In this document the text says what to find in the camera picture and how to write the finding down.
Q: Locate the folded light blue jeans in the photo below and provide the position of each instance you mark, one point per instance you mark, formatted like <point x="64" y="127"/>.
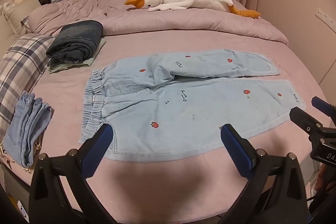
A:
<point x="26" y="132"/>

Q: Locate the folded pale green cloth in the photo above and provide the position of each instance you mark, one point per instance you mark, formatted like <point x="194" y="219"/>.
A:
<point x="90" y="61"/>

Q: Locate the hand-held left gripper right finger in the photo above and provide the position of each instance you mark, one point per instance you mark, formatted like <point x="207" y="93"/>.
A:
<point x="232" y="145"/>

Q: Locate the white pillow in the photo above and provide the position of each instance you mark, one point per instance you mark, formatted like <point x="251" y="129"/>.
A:
<point x="19" y="14"/>

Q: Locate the pink duvet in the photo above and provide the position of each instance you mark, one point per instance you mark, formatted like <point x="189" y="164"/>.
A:
<point x="157" y="19"/>

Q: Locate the white wall socket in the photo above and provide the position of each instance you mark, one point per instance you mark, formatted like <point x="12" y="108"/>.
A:
<point x="325" y="16"/>

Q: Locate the pink bed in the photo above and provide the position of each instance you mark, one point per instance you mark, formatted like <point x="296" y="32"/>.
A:
<point x="162" y="187"/>

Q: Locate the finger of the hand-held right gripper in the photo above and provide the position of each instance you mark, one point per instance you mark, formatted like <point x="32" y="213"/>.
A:
<point x="302" y="116"/>
<point x="319" y="103"/>

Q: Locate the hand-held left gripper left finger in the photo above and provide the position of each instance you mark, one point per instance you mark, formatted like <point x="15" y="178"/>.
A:
<point x="101" y="145"/>

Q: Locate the light blue strawberry pants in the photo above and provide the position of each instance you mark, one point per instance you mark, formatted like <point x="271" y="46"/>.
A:
<point x="183" y="113"/>

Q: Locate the plaid pillow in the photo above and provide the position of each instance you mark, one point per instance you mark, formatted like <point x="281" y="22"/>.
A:
<point x="21" y="66"/>

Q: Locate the folded dark blue jeans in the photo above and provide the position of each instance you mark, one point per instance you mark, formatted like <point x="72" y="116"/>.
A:
<point x="76" y="40"/>

